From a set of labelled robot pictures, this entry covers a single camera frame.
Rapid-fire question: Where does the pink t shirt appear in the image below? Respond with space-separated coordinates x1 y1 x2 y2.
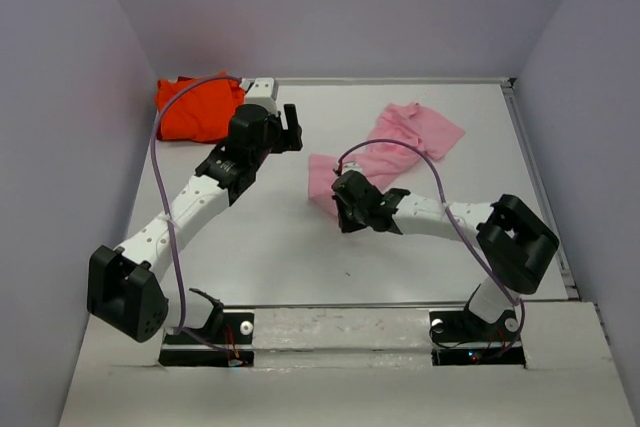
307 102 466 219

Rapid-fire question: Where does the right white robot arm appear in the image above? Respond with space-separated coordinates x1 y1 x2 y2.
331 171 559 345

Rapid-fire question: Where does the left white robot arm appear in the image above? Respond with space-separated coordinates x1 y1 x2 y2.
87 104 303 343

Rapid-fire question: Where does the folded orange t shirt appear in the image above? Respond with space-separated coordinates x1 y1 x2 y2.
165 71 246 143

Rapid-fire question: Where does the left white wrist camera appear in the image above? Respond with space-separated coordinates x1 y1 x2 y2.
244 78 278 114

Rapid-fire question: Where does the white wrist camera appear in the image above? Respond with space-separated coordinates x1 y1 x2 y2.
244 78 278 114
333 161 364 177

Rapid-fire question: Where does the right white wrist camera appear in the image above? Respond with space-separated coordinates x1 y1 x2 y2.
333 161 364 177

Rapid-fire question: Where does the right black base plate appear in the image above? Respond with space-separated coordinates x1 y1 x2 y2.
428 309 526 367

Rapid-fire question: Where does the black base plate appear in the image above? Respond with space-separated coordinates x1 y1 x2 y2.
158 309 255 368
428 309 526 367

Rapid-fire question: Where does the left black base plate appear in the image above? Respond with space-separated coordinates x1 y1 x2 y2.
158 309 255 368

